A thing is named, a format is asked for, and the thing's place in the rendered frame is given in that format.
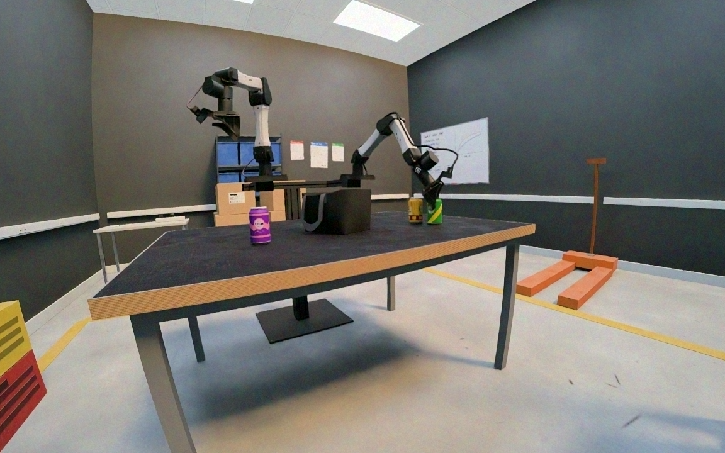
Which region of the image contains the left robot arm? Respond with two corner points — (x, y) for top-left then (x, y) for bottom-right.
(340, 115), (453, 180)

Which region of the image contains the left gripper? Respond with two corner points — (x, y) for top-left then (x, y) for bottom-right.
(419, 171), (444, 210)

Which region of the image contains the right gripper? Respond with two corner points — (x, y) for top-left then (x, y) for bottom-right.
(212, 98), (240, 142)

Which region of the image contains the purple drink can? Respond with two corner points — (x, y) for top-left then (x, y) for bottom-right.
(249, 207), (271, 245)

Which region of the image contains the green and yellow drink can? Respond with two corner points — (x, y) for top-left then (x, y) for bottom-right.
(427, 198), (442, 225)

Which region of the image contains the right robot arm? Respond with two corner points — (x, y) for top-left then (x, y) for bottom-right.
(192, 67), (287, 179)

